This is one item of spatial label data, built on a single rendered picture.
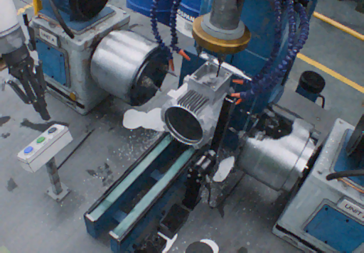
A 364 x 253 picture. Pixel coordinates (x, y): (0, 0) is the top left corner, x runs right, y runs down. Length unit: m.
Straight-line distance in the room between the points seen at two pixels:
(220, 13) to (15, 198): 0.91
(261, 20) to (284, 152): 0.46
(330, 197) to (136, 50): 0.78
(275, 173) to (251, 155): 0.09
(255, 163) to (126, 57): 0.55
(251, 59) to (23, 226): 0.99
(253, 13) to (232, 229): 0.74
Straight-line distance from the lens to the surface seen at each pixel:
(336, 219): 1.12
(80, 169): 1.36
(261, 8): 1.25
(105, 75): 1.30
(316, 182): 1.05
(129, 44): 1.28
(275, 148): 1.09
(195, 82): 1.19
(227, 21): 1.05
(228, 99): 0.99
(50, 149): 1.10
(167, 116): 1.26
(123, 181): 1.18
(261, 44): 1.30
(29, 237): 1.25
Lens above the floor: 1.91
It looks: 47 degrees down
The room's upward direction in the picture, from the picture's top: 11 degrees clockwise
